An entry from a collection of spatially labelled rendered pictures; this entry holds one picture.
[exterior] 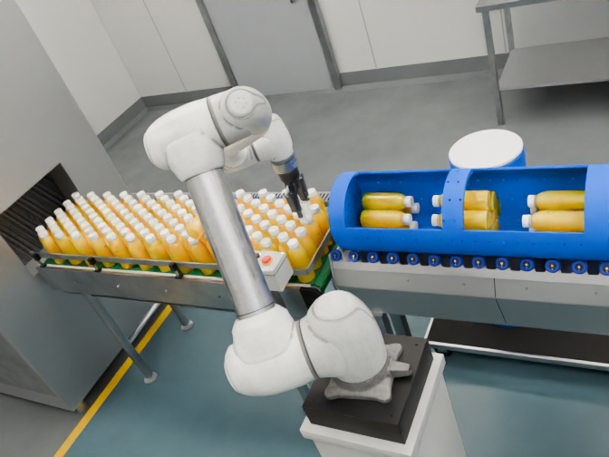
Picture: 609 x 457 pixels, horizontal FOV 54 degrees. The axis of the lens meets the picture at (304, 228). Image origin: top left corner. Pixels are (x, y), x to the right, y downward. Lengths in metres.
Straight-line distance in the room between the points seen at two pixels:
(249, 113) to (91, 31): 5.68
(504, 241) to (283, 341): 0.78
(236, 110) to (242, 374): 0.64
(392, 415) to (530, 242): 0.68
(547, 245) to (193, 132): 1.06
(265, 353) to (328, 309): 0.19
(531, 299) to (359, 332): 0.78
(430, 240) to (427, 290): 0.25
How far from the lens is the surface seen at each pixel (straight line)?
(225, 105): 1.44
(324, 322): 1.42
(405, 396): 1.56
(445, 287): 2.10
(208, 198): 1.47
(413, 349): 1.65
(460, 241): 1.92
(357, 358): 1.47
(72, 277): 3.14
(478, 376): 2.93
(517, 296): 2.06
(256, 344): 1.47
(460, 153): 2.43
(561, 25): 5.19
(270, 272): 2.04
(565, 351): 2.80
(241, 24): 6.03
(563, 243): 1.86
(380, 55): 5.60
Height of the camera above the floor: 2.33
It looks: 35 degrees down
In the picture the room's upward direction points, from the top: 22 degrees counter-clockwise
